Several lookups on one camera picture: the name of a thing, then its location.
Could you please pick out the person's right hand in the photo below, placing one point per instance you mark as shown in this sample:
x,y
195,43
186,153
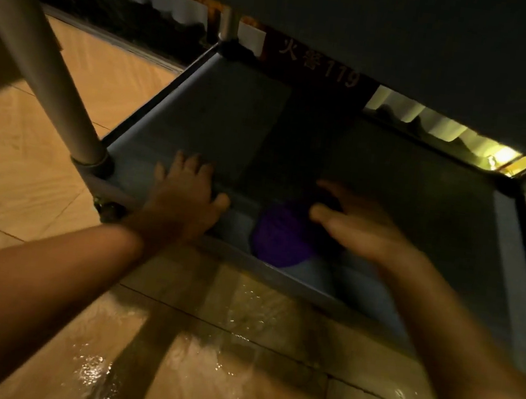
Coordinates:
x,y
368,234

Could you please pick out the person's left hand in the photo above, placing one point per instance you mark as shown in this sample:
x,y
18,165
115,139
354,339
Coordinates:
x,y
180,206

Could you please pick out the person's left thumb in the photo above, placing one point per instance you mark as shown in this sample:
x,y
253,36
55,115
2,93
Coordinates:
x,y
221,202

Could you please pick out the person's left middle finger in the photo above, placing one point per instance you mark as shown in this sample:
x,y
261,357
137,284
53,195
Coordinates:
x,y
193,164

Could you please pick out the person's left little finger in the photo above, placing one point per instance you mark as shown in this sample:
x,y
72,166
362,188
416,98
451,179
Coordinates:
x,y
160,174

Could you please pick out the person's right thumb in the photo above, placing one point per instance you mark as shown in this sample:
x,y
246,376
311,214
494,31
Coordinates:
x,y
330,219

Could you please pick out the person's left forearm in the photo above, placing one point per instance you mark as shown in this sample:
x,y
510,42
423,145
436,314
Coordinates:
x,y
39,303

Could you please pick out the person's right forearm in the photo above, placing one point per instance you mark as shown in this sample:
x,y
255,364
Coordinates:
x,y
467,370

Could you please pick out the purple scrubber ball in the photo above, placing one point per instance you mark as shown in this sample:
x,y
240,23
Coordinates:
x,y
282,237

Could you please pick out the table leg foot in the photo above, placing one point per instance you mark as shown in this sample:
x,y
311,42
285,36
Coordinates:
x,y
109,211

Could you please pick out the steel table lower shelf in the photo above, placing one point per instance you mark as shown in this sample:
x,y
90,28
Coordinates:
x,y
433,218

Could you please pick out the thin steel table leg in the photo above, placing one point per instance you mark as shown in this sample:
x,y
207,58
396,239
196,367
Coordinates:
x,y
229,25

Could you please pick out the dark red sign board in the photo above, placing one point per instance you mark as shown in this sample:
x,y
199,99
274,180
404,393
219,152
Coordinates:
x,y
317,65

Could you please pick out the thick steel table leg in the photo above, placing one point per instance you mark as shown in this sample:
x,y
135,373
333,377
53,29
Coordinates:
x,y
45,65

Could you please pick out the dark table top underside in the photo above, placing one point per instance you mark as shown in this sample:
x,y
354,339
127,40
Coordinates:
x,y
407,37

